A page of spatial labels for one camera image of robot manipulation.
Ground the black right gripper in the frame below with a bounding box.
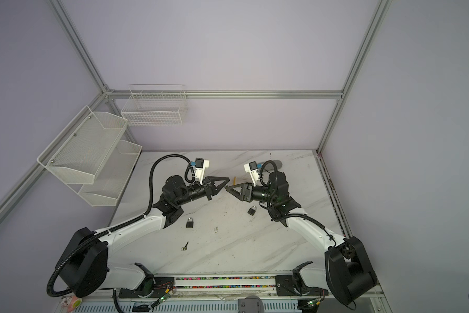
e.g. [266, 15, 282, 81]
[227, 181, 277, 206]

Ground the aluminium frame corner post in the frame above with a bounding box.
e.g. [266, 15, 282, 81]
[316, 0, 392, 154]

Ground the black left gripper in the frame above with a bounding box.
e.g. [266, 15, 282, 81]
[176, 176, 230, 207]

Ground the pink green toy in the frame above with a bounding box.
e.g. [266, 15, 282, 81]
[62, 296, 83, 312]

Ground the white wire basket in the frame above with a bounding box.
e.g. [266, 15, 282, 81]
[121, 84, 189, 127]

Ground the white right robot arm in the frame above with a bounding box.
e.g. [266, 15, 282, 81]
[226, 172, 379, 306]

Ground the grey fabric glasses case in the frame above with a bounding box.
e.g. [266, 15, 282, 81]
[257, 160, 283, 169]

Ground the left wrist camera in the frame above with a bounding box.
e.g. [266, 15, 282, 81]
[187, 158, 210, 185]

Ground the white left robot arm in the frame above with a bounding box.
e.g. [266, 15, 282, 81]
[46, 154, 230, 298]

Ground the black padlock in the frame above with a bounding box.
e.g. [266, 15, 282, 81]
[247, 206, 257, 216]
[186, 217, 194, 229]

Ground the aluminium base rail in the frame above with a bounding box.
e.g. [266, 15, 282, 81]
[62, 273, 388, 302]

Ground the white mesh two-tier shelf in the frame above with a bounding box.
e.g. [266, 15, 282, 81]
[37, 106, 142, 207]

